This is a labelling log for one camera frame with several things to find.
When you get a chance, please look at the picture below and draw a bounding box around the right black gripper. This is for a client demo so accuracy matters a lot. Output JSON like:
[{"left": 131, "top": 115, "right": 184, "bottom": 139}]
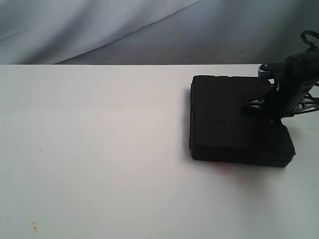
[{"left": 245, "top": 80, "right": 319, "bottom": 124}]

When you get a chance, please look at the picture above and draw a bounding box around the black plastic tool case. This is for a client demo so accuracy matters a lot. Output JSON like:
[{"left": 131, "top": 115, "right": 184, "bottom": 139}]
[{"left": 189, "top": 75, "right": 296, "bottom": 167}]

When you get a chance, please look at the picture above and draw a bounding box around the right grey black robot arm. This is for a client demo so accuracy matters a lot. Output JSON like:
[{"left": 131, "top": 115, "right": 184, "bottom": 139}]
[{"left": 245, "top": 49, "right": 319, "bottom": 120}]

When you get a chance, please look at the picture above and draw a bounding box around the grey fabric backdrop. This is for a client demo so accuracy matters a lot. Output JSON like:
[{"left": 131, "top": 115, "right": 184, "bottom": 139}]
[{"left": 0, "top": 0, "right": 319, "bottom": 65}]

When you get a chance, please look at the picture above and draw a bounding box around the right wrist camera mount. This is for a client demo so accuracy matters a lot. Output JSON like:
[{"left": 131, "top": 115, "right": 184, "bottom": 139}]
[{"left": 258, "top": 63, "right": 284, "bottom": 81}]

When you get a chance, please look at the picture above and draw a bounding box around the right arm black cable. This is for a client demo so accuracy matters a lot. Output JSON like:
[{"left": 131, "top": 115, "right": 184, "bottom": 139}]
[{"left": 270, "top": 30, "right": 319, "bottom": 100}]

